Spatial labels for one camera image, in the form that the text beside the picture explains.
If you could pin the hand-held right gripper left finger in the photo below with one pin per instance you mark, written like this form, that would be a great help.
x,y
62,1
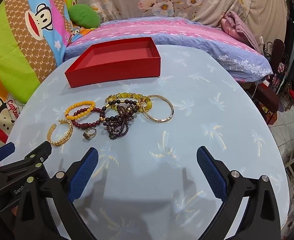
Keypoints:
x,y
84,172

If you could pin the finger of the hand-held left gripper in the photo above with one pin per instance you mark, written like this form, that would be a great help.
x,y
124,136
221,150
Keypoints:
x,y
34,156
3,149

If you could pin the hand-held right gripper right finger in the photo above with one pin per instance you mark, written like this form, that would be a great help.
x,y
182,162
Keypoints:
x,y
211,172

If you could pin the gold bangle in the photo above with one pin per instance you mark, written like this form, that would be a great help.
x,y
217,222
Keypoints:
x,y
171,110

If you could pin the red cardboard box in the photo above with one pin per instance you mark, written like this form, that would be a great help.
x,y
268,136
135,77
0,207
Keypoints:
x,y
112,76

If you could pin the light blue palm tablecloth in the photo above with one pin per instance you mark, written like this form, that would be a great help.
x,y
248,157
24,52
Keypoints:
x,y
186,120

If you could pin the brown wooden furniture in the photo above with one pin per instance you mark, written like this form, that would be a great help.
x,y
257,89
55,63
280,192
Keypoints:
x,y
266,97

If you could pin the monkey print blanket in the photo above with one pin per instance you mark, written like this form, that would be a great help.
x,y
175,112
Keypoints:
x,y
24,42

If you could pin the dark wooden chair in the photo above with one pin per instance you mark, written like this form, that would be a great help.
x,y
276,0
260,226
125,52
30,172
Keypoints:
x,y
278,50

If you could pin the pink striped pillow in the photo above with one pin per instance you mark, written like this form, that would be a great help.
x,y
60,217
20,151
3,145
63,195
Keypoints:
x,y
186,32

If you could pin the green pillow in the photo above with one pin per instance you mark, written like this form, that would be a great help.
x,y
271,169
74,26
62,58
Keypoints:
x,y
83,16

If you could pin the pink folded cloth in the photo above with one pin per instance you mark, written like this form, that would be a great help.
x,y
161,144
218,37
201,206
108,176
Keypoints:
x,y
236,25

